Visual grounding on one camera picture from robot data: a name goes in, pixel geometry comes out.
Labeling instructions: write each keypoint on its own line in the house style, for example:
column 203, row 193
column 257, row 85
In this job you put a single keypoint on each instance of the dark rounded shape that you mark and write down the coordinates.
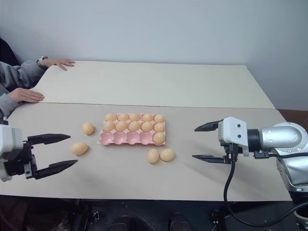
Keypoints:
column 179, row 222

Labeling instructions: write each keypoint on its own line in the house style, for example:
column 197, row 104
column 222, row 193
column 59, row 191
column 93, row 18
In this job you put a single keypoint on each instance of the pink egg tray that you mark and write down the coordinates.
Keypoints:
column 126, row 139

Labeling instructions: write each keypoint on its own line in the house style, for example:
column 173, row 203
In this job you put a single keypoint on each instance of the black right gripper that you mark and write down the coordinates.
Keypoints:
column 229, row 150

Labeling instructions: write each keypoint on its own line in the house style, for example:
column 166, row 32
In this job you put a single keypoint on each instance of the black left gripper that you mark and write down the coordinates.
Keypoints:
column 18, row 163

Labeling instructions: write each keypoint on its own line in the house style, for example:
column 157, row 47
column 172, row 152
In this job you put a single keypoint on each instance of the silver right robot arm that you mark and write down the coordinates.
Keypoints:
column 286, row 139

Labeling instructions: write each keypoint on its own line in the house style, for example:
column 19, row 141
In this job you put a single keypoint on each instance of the black metal table frame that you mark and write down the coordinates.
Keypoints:
column 149, row 211

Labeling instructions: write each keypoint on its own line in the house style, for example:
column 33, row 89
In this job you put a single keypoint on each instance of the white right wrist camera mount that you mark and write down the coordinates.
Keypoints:
column 232, row 132

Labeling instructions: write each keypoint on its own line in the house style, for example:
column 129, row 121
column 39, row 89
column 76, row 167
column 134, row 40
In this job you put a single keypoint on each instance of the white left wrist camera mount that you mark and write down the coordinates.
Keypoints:
column 10, row 139

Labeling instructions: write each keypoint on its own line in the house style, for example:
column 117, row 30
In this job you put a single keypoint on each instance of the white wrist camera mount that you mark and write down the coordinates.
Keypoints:
column 232, row 132
column 10, row 139

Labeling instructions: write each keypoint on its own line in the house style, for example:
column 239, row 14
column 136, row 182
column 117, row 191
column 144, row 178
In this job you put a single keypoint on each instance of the person's left forearm grey sleeve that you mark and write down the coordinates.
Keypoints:
column 21, row 74

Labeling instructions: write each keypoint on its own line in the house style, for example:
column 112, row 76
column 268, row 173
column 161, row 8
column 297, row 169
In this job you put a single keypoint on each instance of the tan egg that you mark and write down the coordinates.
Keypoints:
column 159, row 127
column 159, row 118
column 146, row 126
column 159, row 137
column 153, row 156
column 123, row 117
column 87, row 128
column 111, row 117
column 167, row 154
column 121, row 126
column 134, row 126
column 147, row 117
column 79, row 148
column 135, row 117
column 108, row 126

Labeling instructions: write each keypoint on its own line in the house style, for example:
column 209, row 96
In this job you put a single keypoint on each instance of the silver wristwatch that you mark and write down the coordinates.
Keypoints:
column 42, row 60

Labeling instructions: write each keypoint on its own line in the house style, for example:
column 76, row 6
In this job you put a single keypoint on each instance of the person's right forearm grey sleeve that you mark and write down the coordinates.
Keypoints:
column 7, row 104

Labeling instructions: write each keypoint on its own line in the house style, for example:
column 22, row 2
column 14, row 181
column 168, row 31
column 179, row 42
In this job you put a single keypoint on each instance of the person's left hand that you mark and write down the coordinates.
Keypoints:
column 59, row 63

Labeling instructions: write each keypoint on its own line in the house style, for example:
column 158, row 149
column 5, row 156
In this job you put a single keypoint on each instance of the person's right hand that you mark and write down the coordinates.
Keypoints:
column 26, row 95

